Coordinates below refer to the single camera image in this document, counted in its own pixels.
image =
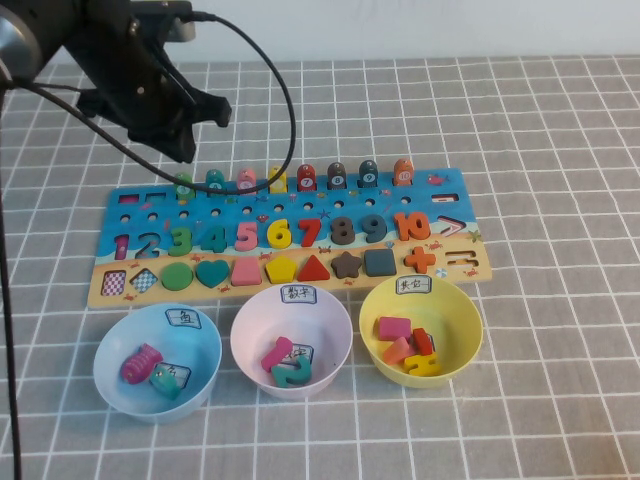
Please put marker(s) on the pink wooden rectangle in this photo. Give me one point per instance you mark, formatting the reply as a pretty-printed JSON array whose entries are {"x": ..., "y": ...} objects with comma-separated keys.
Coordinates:
[{"x": 394, "y": 328}]

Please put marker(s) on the red wooden sign piece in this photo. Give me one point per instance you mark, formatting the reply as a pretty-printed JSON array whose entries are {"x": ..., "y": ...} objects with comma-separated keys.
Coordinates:
[{"x": 422, "y": 342}]

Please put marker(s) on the pink wooden number one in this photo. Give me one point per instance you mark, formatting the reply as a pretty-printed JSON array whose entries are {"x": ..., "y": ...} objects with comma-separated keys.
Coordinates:
[{"x": 275, "y": 355}]

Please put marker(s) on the yellow wooden sign piece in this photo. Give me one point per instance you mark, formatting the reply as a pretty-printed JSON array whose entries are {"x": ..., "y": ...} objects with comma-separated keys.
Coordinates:
[{"x": 422, "y": 365}]

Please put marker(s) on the brown fish number eight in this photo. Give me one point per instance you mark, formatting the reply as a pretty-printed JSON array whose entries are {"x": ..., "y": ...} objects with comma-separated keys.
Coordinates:
[{"x": 337, "y": 176}]

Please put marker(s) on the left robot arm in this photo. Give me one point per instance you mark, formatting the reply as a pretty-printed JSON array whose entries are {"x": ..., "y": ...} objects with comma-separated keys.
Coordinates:
[{"x": 30, "y": 40}]

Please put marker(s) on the dark blue wooden square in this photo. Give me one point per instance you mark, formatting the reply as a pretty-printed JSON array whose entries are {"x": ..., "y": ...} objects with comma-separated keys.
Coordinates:
[{"x": 380, "y": 262}]

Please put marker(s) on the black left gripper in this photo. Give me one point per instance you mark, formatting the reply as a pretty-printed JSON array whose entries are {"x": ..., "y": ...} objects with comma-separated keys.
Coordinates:
[{"x": 130, "y": 100}]

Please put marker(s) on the wooden number puzzle board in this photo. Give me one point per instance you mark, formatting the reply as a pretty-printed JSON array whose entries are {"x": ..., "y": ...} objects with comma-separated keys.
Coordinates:
[{"x": 300, "y": 207}]

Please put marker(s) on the teal wooden number four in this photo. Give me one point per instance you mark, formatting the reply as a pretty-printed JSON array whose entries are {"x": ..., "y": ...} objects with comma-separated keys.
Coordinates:
[{"x": 218, "y": 240}]

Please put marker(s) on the dark blue fish number nine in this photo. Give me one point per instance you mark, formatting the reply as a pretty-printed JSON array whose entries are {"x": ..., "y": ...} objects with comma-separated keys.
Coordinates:
[{"x": 368, "y": 175}]

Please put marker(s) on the pink fish number five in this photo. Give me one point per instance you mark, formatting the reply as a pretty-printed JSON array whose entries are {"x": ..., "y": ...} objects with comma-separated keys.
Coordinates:
[{"x": 245, "y": 180}]

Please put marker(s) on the teal fish number four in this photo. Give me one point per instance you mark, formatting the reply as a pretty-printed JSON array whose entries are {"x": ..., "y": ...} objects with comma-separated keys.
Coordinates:
[{"x": 215, "y": 180}]

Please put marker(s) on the pink wooden number five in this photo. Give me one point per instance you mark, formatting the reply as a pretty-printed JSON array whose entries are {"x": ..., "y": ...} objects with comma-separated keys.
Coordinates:
[{"x": 250, "y": 240}]

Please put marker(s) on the yellow plastic bowl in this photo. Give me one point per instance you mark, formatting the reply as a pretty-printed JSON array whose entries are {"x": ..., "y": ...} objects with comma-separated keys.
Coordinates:
[{"x": 455, "y": 320}]

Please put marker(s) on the red fish number seven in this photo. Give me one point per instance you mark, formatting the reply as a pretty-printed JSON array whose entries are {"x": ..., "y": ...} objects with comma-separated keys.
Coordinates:
[{"x": 306, "y": 179}]

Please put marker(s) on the green wooden circle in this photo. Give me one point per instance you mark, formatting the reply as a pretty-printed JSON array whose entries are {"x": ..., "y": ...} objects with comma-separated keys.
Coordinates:
[{"x": 176, "y": 276}]

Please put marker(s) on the teal wooden number two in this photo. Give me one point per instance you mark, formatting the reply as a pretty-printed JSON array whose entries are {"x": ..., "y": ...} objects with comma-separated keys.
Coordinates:
[{"x": 295, "y": 375}]

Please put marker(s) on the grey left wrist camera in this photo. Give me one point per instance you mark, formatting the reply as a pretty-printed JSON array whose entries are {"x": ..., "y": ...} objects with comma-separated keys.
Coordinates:
[{"x": 182, "y": 30}]

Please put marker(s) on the yellow wooden pentagon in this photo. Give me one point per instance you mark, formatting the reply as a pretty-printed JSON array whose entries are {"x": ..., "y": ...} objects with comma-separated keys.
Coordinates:
[{"x": 281, "y": 271}]

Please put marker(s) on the yellow fish number six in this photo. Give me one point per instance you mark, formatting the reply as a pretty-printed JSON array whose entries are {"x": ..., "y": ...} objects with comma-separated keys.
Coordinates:
[{"x": 276, "y": 175}]

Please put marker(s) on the red wooden number seven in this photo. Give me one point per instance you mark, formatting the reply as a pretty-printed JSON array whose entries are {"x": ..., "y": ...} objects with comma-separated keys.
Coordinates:
[{"x": 312, "y": 225}]

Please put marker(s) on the light pink plastic bowl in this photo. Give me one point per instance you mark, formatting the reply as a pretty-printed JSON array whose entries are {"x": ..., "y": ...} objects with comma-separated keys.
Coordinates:
[{"x": 255, "y": 325}]

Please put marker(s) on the grey checkered tablecloth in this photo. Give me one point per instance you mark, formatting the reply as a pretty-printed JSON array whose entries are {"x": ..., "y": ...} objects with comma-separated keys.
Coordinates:
[{"x": 550, "y": 200}]

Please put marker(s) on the orange wooden number ten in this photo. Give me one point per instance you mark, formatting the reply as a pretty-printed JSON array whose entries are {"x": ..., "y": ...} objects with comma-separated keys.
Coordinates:
[{"x": 400, "y": 227}]

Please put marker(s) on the pink wooden trapezoid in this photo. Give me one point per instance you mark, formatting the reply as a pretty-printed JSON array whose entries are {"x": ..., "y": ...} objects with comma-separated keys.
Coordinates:
[{"x": 246, "y": 274}]

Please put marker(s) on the green wooden number three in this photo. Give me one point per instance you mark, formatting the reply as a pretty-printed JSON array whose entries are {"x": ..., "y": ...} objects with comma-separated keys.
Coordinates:
[{"x": 185, "y": 250}]

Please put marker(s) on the light blue plastic bowl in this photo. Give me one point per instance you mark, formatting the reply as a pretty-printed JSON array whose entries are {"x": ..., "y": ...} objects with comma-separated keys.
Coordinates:
[{"x": 200, "y": 350}]

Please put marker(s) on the green wooden fish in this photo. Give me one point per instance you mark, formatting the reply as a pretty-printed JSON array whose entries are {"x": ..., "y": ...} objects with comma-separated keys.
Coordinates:
[{"x": 183, "y": 195}]

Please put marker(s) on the brown wooden star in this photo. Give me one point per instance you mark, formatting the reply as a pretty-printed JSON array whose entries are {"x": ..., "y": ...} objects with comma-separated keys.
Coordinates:
[{"x": 346, "y": 266}]

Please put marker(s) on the brown wooden number eight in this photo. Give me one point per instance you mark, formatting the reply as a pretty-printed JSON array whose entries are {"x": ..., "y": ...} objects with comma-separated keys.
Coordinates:
[{"x": 343, "y": 230}]

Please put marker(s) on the magenta wooden fish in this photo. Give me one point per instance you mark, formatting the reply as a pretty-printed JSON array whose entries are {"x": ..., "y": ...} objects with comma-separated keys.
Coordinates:
[{"x": 139, "y": 365}]

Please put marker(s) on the orange fish number ten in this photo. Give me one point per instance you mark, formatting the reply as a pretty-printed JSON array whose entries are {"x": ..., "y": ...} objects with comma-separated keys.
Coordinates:
[{"x": 403, "y": 173}]

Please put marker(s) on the orange wooden plus sign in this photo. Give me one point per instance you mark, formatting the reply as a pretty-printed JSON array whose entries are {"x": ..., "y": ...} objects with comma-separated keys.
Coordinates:
[{"x": 420, "y": 260}]

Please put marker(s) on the red wooden triangle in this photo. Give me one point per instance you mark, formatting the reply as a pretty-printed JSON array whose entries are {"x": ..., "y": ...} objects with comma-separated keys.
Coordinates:
[{"x": 314, "y": 272}]

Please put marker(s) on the teal fish number two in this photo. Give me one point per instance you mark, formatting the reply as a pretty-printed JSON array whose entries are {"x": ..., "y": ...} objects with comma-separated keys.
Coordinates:
[{"x": 166, "y": 385}]

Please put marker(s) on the dark blue wooden number nine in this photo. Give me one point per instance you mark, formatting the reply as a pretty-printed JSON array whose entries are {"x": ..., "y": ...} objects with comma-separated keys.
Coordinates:
[{"x": 381, "y": 227}]

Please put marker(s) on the yellow wooden number six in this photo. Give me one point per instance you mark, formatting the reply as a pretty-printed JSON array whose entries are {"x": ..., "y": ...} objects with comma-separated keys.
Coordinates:
[{"x": 272, "y": 237}]

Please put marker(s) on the orange wooden rhombus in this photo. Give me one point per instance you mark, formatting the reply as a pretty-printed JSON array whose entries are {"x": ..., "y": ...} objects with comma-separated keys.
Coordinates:
[{"x": 396, "y": 351}]

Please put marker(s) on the teal wooden heart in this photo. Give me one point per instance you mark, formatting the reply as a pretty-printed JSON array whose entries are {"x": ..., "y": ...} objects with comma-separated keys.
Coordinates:
[{"x": 211, "y": 272}]

